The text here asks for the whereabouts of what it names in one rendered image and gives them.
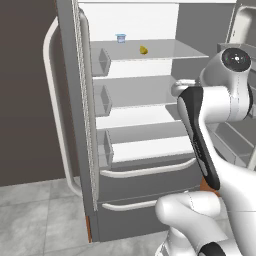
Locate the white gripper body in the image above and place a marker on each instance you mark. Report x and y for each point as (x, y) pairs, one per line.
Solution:
(181, 86)

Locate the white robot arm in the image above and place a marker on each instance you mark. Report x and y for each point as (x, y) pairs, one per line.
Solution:
(233, 186)

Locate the grey fridge shelf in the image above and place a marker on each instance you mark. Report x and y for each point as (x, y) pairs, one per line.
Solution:
(140, 91)
(166, 50)
(143, 133)

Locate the yellow lemon wedge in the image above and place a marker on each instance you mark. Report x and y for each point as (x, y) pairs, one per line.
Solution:
(143, 50)

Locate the grey fridge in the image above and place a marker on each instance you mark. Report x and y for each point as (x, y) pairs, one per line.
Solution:
(190, 23)

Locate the grey fridge drawer front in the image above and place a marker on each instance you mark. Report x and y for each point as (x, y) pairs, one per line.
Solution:
(150, 185)
(130, 223)

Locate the grey door bin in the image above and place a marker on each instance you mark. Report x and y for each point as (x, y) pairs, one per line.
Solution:
(104, 61)
(106, 100)
(108, 148)

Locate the blue and white yogurt cup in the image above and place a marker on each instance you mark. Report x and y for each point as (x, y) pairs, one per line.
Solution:
(121, 38)

